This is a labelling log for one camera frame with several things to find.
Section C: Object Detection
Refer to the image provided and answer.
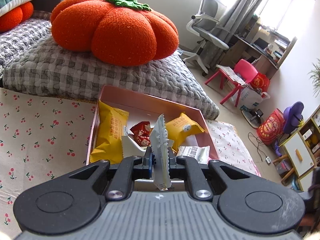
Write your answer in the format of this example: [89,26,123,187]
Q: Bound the grey office chair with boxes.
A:
[182,0,231,76]

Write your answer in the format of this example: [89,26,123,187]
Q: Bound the small orange pumpkin cushion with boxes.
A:
[0,1,34,32]

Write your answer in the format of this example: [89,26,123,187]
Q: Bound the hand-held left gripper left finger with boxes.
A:
[64,147,153,201]

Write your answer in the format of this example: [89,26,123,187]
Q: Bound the white storage bag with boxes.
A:
[236,84,271,110]

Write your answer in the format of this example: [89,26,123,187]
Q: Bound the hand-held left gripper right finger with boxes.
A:
[169,148,258,201]

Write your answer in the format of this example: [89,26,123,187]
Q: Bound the wooden desk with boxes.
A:
[219,17,298,80]

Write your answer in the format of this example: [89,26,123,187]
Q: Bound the folded grey checked quilt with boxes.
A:
[2,32,220,120]

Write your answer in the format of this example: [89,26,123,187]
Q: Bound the large red gift bag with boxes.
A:
[257,108,286,146]

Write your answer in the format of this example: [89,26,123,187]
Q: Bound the pink cardboard box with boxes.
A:
[86,84,220,192]

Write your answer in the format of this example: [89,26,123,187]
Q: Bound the small yellow snack packet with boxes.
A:
[166,112,205,151]

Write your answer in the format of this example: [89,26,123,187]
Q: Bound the pink plastic child chair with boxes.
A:
[205,59,258,105]

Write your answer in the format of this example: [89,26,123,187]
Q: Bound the black cable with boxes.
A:
[247,131,269,162]

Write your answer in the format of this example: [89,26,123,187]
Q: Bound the window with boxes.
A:
[255,0,318,34]

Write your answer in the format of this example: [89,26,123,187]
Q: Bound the purple hat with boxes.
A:
[283,101,305,135]

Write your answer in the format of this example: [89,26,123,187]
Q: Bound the cherry print cloth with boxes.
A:
[0,89,261,240]

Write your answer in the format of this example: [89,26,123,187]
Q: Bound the green potted plant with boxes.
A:
[309,59,320,97]

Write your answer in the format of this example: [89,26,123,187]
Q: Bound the small red snack packet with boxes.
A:
[129,121,153,147]

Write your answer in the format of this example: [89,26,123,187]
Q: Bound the grey curtain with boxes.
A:
[217,0,278,31]

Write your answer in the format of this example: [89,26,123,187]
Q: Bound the black floor device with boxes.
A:
[241,106,265,128]

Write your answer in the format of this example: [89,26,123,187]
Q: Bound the white wooden cabinet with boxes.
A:
[279,105,320,191]

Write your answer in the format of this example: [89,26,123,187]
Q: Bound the large orange pumpkin cushion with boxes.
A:
[50,0,180,67]

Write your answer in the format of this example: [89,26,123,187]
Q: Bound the newspaper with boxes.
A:
[216,64,247,86]

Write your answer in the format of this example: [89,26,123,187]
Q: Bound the large yellow snack packet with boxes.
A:
[89,100,130,165]

